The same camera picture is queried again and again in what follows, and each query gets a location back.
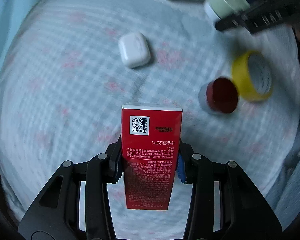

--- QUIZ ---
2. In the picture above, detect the pale green lid jar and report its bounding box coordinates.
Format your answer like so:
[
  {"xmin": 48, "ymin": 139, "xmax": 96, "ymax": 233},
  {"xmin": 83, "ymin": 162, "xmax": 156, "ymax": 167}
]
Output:
[{"xmin": 204, "ymin": 0, "xmax": 250, "ymax": 24}]

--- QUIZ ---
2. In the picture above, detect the yellow tape roll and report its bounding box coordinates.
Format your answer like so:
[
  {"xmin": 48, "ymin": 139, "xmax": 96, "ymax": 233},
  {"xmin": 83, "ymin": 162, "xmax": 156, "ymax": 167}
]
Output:
[{"xmin": 231, "ymin": 50, "xmax": 273, "ymax": 102}]

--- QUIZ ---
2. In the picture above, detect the red lid small jar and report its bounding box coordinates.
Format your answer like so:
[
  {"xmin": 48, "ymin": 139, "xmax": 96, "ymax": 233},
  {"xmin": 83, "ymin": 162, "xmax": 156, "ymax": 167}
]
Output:
[{"xmin": 198, "ymin": 77, "xmax": 239, "ymax": 114}]

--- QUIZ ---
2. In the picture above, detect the red carton box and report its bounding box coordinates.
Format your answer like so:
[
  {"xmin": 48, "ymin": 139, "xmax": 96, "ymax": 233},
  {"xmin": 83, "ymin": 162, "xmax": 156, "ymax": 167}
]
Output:
[{"xmin": 121, "ymin": 103, "xmax": 183, "ymax": 210}]

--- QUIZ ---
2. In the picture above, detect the white earbuds case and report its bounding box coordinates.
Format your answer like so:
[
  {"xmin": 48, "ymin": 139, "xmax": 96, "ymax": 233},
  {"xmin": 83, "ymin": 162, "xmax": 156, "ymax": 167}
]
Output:
[{"xmin": 118, "ymin": 32, "xmax": 151, "ymax": 68}]

